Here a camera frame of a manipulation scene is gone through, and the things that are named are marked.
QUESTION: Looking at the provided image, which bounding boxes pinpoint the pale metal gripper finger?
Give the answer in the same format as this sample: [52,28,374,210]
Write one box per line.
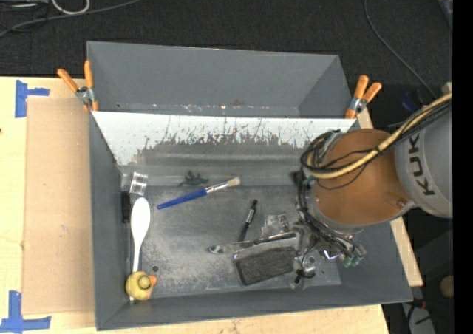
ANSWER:
[208,231,299,255]
[261,214,296,236]

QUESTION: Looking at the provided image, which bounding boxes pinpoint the black marker pen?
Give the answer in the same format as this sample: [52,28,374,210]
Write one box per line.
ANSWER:
[236,199,259,242]

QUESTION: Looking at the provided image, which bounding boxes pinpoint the dark grey sponge block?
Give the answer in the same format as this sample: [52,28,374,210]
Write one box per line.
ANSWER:
[234,246,299,287]

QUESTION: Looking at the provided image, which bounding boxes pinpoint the grey metal bin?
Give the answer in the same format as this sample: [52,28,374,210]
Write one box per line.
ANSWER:
[86,41,415,331]

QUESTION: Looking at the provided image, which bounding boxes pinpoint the blue paintbrush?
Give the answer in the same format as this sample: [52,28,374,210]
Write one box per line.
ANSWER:
[156,176,242,211]

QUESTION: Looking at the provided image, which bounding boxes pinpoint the white plastic spoon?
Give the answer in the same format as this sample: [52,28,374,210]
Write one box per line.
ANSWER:
[129,197,152,274]

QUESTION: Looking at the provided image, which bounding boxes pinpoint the yellow rubber duck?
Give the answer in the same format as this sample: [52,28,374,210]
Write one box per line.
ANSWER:
[124,270,158,301]

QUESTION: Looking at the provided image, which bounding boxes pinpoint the clear plastic cup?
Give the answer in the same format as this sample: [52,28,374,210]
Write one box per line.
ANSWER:
[129,171,149,195]

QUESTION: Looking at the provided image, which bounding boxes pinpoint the small black flat block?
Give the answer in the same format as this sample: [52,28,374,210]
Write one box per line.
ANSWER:
[120,191,132,223]

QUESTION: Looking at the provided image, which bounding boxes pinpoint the brown cardboard board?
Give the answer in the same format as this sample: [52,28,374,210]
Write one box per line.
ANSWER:
[21,95,96,316]

